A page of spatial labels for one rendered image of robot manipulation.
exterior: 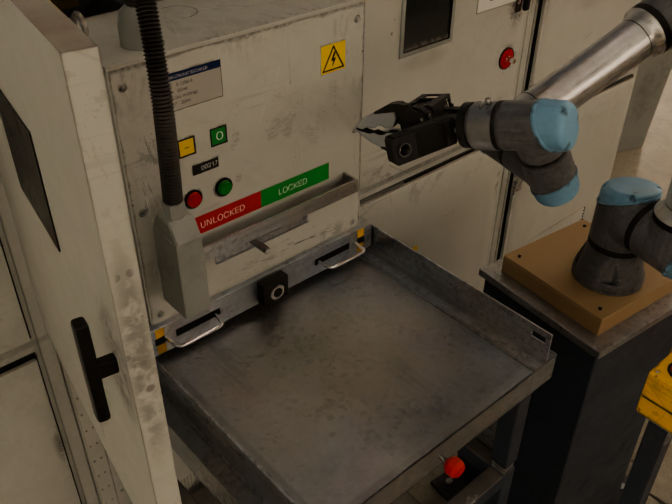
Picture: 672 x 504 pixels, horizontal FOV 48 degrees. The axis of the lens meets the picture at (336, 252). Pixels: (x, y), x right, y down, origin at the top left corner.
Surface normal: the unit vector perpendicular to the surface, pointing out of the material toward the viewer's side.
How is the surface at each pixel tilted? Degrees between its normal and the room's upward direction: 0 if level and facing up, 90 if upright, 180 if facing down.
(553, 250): 1
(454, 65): 90
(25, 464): 90
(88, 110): 90
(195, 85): 90
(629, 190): 8
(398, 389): 0
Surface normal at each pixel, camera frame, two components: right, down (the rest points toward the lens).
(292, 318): 0.00, -0.81
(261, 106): 0.66, 0.44
